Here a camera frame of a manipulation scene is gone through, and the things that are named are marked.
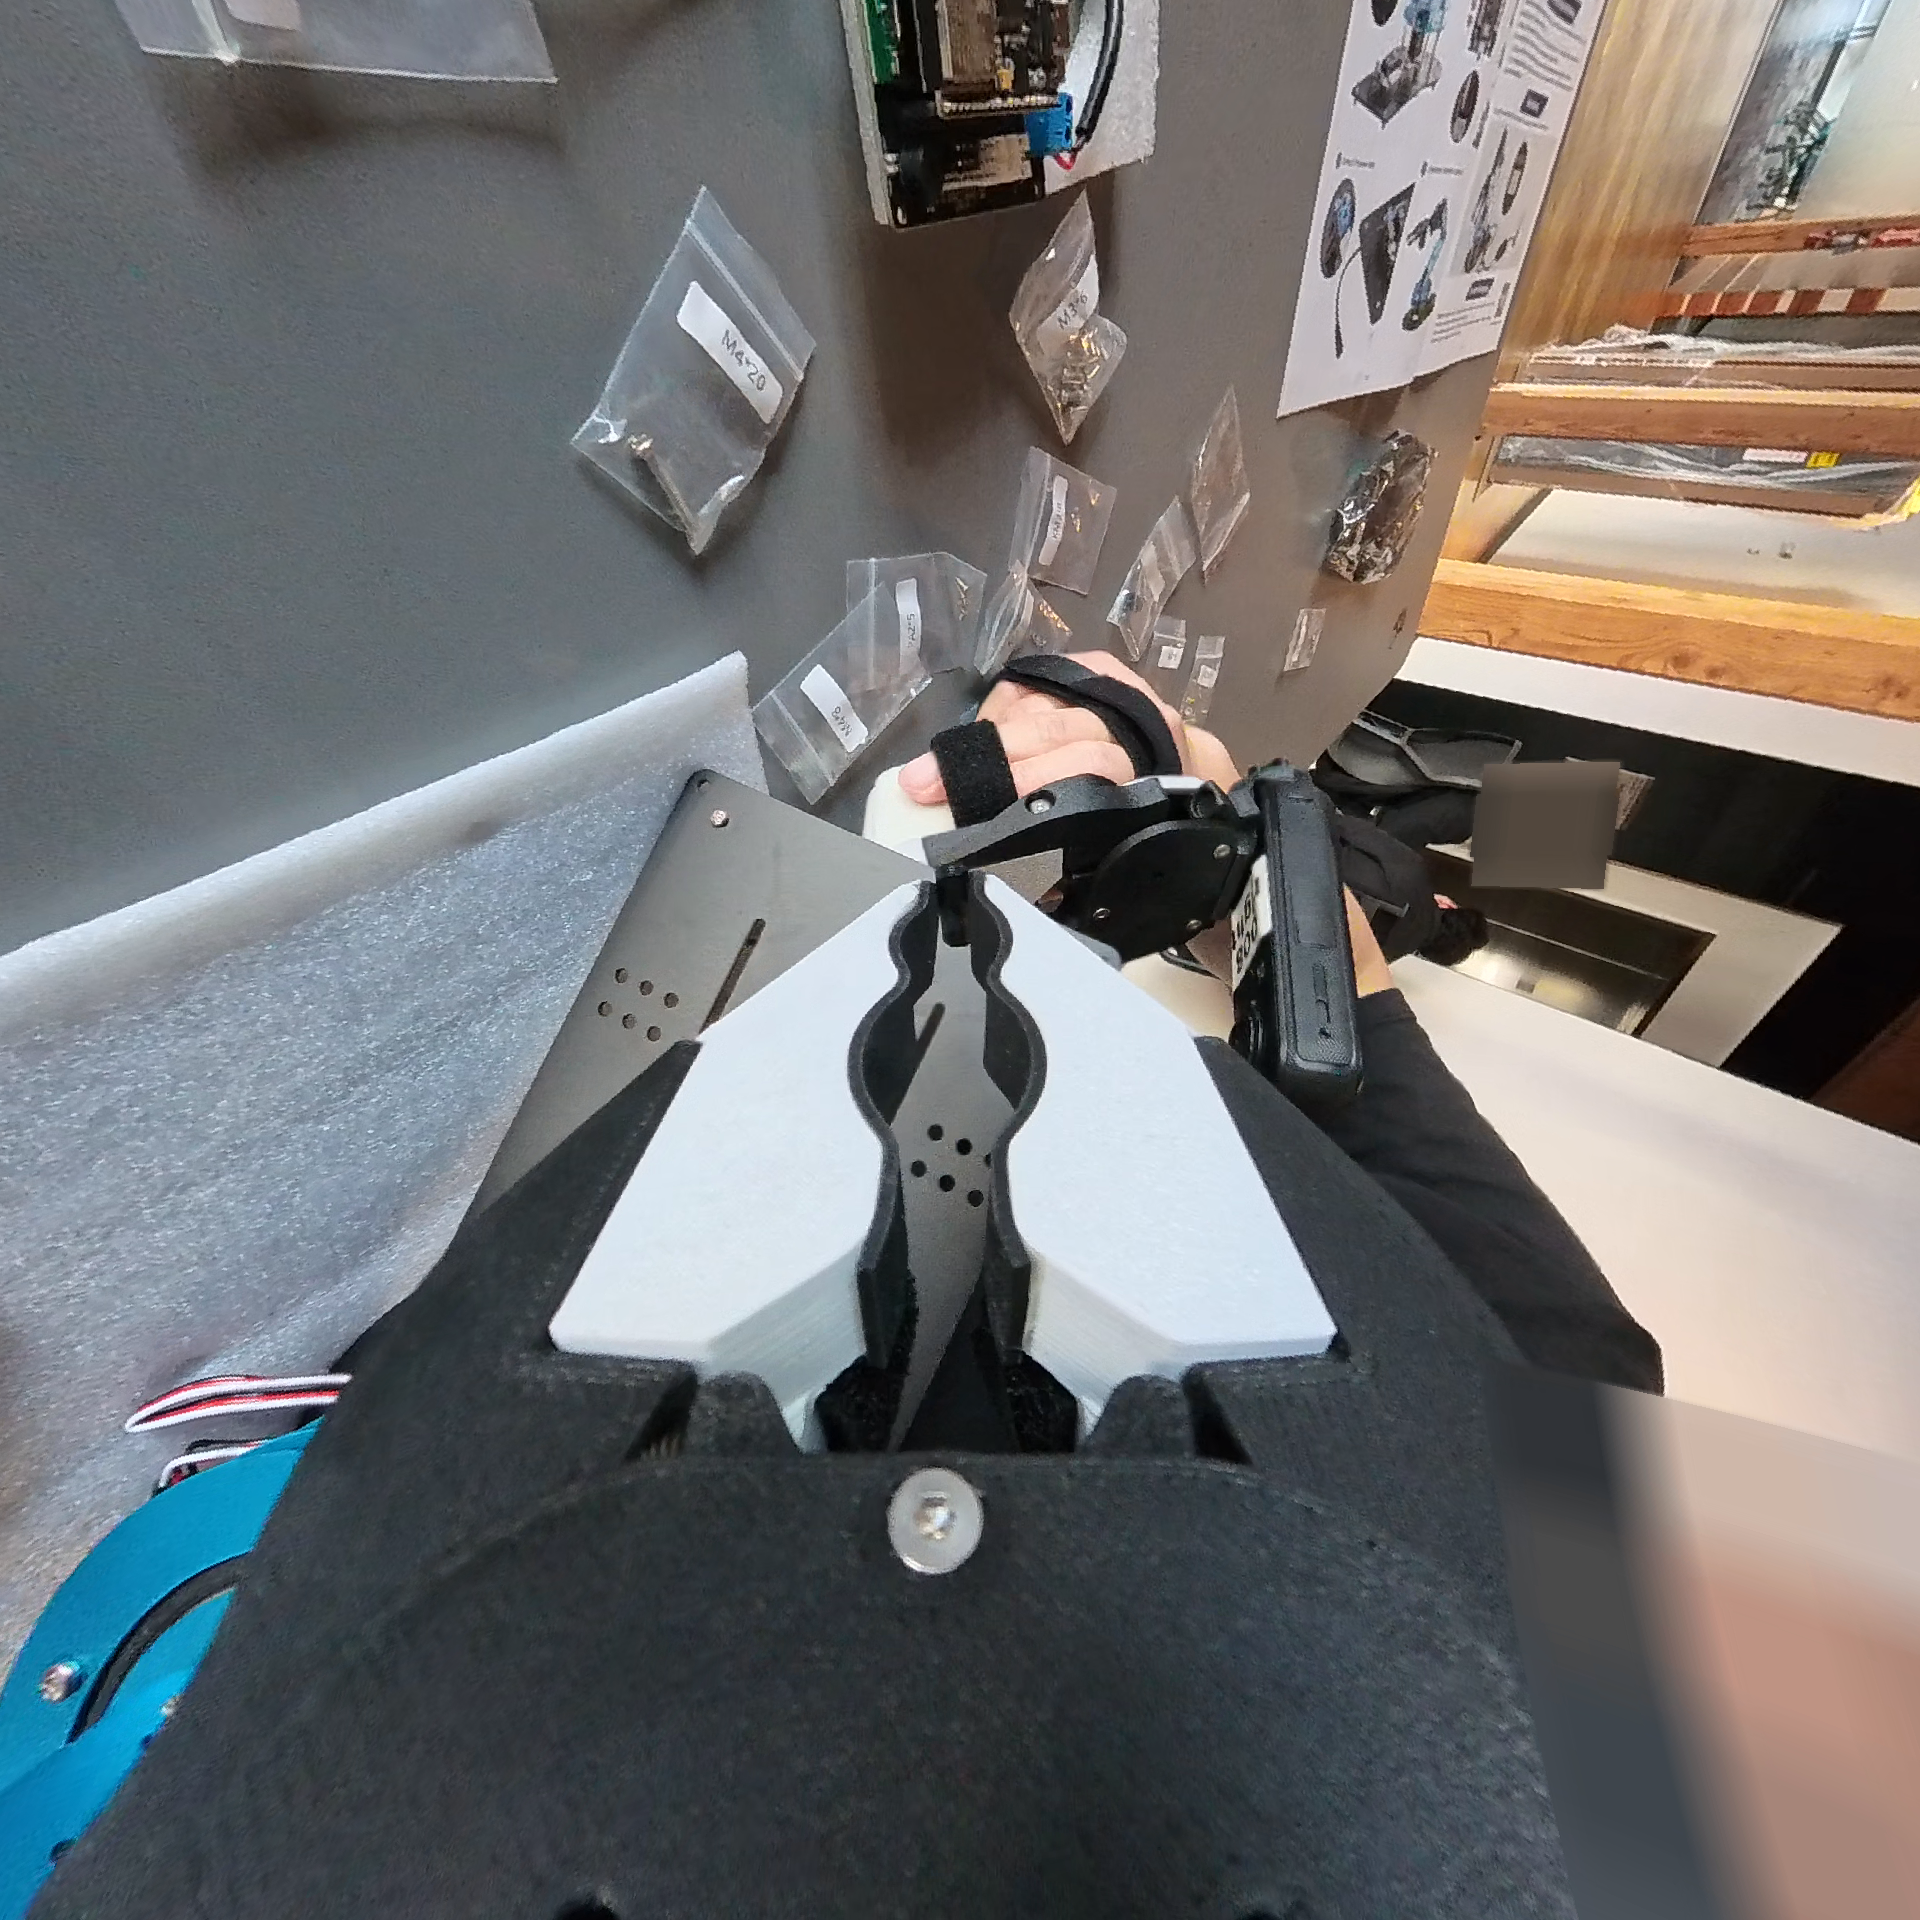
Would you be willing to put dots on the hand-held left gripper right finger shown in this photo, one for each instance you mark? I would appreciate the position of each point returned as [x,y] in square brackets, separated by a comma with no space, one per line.
[1169,1201]

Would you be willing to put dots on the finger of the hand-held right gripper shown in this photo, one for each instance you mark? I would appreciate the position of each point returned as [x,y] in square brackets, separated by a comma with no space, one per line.
[1050,831]

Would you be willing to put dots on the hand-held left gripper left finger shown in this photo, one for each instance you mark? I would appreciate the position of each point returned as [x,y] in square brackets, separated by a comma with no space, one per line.
[734,1201]

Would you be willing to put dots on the blue hobby robot arm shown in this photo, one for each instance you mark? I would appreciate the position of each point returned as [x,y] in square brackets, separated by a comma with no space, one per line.
[749,901]

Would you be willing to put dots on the person's right forearm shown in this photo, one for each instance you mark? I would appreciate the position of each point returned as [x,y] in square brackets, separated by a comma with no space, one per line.
[1486,1170]

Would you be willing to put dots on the person's right hand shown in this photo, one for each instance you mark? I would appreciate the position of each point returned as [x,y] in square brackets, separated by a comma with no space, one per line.
[1065,734]

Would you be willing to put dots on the black office chair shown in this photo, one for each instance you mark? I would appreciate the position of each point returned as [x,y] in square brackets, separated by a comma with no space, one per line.
[1412,748]

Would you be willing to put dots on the dark shiny parts bag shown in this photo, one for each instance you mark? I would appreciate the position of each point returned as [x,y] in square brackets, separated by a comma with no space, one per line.
[1380,509]

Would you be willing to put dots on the white foam sheet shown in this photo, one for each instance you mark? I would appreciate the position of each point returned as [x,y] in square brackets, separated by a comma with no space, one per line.
[299,1051]

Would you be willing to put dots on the wooden edged white table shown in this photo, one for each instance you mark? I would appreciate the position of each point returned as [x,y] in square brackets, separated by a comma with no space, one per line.
[1649,638]

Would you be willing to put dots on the white table top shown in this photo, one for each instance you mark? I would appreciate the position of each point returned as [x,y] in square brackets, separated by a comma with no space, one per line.
[1723,1201]

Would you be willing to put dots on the scattered clear screw bags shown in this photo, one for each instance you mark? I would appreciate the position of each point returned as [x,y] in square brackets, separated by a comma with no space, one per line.
[704,375]

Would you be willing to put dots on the black control circuit board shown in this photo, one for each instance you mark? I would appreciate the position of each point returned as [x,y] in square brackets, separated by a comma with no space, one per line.
[959,133]

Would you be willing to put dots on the white foam block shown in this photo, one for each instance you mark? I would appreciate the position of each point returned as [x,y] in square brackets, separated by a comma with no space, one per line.
[1137,105]

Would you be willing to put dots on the printed instruction sheet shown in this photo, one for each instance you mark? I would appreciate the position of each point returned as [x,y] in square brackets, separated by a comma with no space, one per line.
[1543,149]

